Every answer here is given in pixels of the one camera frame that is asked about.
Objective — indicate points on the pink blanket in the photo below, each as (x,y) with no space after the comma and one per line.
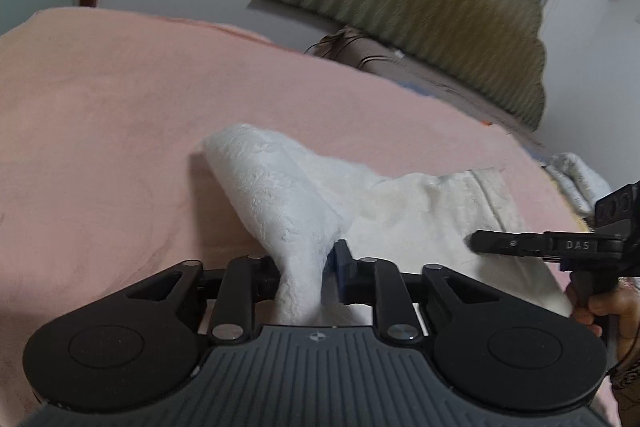
(125,122)

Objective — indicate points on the patterned pillow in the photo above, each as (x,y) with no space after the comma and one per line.
(400,67)

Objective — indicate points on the olive scalloped headboard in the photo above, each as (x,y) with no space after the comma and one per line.
(425,17)

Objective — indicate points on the white towel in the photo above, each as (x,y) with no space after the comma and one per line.
(280,192)
(575,179)

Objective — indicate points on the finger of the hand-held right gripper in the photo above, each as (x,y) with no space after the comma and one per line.
(505,243)

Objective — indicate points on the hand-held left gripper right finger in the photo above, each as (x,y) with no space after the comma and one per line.
(341,272)

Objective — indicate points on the yellow patterned cloth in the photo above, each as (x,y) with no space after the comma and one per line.
(582,222)

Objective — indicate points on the person's right hand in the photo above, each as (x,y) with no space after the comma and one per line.
(620,312)

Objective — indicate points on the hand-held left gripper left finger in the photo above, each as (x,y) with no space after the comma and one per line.
(260,279)

